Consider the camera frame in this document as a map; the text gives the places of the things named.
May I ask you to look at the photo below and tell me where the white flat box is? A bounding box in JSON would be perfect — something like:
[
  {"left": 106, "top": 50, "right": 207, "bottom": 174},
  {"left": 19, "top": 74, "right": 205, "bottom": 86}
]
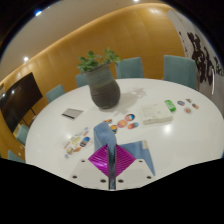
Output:
[{"left": 139, "top": 102, "right": 174, "bottom": 126}]

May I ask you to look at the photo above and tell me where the group of ceiling lights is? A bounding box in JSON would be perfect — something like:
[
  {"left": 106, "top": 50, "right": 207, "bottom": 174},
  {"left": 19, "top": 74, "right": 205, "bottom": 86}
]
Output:
[{"left": 23, "top": 0, "right": 141, "bottom": 63}]

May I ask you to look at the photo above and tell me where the white calligraphy folding screen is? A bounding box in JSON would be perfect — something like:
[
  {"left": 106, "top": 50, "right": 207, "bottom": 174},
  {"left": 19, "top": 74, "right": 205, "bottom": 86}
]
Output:
[{"left": 166, "top": 9, "right": 224, "bottom": 98}]

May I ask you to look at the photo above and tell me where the red orange round sticker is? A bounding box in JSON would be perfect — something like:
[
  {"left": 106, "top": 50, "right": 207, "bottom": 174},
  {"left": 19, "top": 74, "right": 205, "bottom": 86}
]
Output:
[{"left": 116, "top": 119, "right": 128, "bottom": 129}]

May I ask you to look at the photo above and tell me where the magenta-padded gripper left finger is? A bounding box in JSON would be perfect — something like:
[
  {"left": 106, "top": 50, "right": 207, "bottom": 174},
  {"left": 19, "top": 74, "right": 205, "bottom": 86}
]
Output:
[{"left": 69, "top": 143, "right": 110, "bottom": 188}]

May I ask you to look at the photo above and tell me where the grey flat card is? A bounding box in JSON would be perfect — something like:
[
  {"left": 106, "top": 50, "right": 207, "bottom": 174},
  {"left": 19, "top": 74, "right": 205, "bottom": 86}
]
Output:
[{"left": 60, "top": 107, "right": 84, "bottom": 120}]

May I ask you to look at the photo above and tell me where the black wall screen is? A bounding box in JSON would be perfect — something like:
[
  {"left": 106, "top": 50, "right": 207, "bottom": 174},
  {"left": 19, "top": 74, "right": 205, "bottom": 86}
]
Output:
[{"left": 0, "top": 72, "right": 44, "bottom": 134}]

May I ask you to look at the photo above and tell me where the small green object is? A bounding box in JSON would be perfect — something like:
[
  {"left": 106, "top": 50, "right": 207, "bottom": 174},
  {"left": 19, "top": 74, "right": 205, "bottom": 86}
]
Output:
[{"left": 164, "top": 99, "right": 177, "bottom": 113}]

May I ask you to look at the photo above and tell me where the blue towel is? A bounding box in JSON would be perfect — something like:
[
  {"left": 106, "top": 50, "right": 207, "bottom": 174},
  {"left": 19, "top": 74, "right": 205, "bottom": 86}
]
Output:
[{"left": 93, "top": 122, "right": 157, "bottom": 191}]

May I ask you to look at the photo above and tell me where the colourful sticker sheet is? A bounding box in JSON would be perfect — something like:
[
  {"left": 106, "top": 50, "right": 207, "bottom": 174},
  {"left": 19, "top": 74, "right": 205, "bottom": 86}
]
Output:
[{"left": 63, "top": 128, "right": 94, "bottom": 158}]

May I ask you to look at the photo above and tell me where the blue orange round sticker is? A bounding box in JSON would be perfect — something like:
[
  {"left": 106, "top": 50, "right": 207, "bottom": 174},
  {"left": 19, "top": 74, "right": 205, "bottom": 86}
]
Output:
[{"left": 124, "top": 113, "right": 136, "bottom": 122}]

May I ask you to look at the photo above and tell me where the red blue oval sticker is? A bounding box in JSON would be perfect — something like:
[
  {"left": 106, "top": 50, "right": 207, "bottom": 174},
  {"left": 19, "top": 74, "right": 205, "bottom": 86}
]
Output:
[{"left": 127, "top": 122, "right": 140, "bottom": 130}]

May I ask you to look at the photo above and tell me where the potted plant in grey pot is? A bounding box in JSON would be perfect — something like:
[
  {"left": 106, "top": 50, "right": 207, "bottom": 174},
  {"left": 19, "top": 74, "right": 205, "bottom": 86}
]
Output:
[{"left": 77, "top": 48, "right": 122, "bottom": 110}]

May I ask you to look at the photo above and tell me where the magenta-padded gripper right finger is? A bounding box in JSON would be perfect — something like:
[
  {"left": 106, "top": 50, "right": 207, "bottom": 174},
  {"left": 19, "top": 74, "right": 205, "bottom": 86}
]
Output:
[{"left": 115, "top": 144, "right": 156, "bottom": 189}]

